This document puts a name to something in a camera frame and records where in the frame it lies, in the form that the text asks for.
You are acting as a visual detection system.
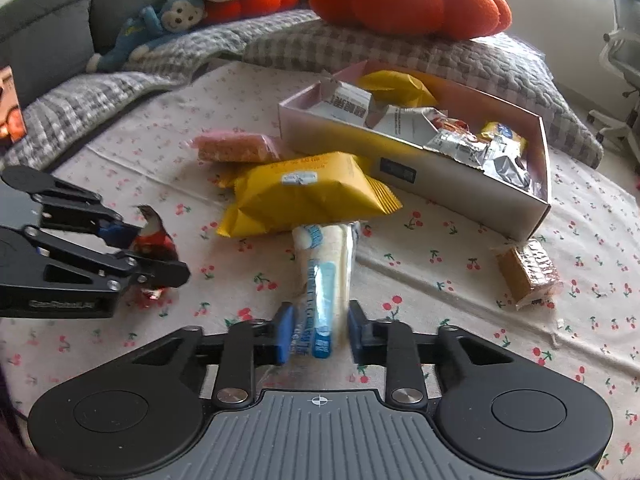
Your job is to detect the grey checkered large cushion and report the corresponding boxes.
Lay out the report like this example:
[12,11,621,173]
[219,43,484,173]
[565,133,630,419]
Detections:
[243,20,603,168]

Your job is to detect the blue monkey plush toy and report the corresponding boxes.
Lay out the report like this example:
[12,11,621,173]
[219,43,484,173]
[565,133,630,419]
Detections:
[86,0,207,74]

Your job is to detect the red white candy pack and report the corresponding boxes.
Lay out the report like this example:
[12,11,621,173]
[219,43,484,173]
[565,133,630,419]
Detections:
[130,205,178,308]

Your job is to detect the white grey office chair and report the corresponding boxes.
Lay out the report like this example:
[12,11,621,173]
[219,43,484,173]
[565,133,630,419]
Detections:
[587,0,640,162]

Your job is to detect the white grey triangular snack pack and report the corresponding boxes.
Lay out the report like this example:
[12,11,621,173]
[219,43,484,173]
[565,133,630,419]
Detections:
[308,79,372,127]

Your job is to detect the orange yellow wrapper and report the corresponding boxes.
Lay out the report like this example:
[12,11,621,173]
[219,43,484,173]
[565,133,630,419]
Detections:
[432,117,471,134]

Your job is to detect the yellow snack pack front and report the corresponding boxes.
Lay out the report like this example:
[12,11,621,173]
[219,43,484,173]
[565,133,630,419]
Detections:
[357,70,438,107]

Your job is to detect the small yellow blue pack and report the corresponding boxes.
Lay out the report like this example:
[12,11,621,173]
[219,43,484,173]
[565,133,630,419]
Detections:
[477,122,527,156]

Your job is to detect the white blue long snack pack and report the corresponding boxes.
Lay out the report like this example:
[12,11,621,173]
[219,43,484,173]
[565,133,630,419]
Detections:
[292,221,360,360]

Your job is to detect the pink rice bar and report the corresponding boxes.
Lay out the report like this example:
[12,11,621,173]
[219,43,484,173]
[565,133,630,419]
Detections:
[189,130,290,164]

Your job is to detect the grey checkered sofa blanket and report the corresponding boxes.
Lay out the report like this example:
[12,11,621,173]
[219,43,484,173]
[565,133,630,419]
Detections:
[1,9,318,169]

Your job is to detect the orange pumpkin plush cushion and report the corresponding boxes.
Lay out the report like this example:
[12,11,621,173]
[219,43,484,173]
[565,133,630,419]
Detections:
[308,0,512,41]

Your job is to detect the brown rice bar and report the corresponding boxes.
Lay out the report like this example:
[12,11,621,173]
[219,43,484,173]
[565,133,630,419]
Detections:
[492,240,563,310]

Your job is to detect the small orange pumpkin cushion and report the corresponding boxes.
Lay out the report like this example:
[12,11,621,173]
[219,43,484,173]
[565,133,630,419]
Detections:
[202,0,299,25]

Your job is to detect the grey sofa backrest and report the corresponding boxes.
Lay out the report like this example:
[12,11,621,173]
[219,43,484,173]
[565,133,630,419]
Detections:
[1,0,165,106]

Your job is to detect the large yellow snack pack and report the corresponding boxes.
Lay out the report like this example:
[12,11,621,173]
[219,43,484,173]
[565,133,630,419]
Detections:
[217,152,402,238]

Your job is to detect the white snack pack with text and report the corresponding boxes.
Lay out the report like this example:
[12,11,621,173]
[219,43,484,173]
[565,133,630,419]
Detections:
[370,105,448,146]

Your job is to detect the white black small snack pack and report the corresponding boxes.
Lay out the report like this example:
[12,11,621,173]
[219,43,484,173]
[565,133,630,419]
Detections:
[424,129,534,191]

